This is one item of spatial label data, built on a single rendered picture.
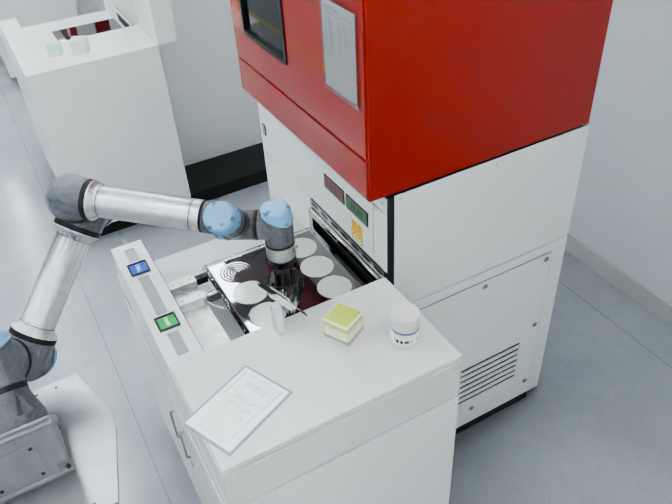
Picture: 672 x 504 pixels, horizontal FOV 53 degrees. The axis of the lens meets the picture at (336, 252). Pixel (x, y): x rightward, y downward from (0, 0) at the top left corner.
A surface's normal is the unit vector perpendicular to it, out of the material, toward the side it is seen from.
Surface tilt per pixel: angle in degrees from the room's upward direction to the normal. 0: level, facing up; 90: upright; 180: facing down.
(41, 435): 90
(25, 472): 90
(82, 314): 0
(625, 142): 90
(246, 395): 0
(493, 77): 90
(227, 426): 0
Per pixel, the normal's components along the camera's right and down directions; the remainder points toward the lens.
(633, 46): -0.87, 0.33
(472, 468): -0.05, -0.78
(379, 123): 0.48, 0.52
